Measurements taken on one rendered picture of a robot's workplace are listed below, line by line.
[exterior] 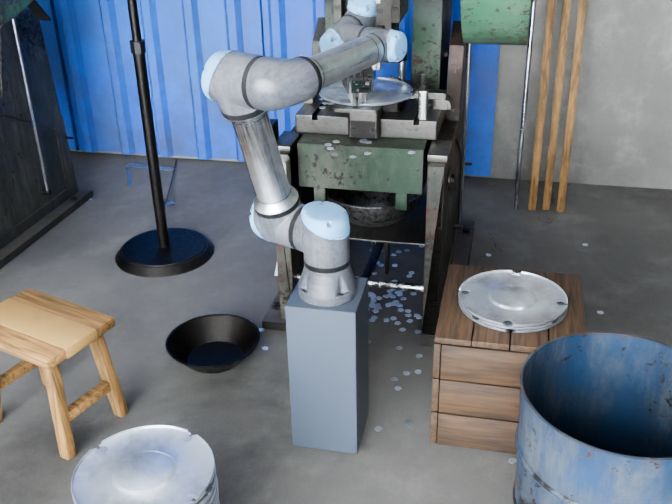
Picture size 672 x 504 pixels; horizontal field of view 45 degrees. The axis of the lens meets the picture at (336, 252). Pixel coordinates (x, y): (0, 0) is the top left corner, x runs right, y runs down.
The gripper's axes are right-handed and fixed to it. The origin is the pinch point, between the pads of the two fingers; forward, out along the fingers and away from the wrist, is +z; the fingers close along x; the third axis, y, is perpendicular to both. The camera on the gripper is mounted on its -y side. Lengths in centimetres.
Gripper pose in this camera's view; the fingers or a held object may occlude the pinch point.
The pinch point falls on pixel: (356, 100)
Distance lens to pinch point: 243.0
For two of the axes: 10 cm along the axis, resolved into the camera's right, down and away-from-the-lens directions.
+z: -0.2, 6.2, 7.8
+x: 10.0, -0.6, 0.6
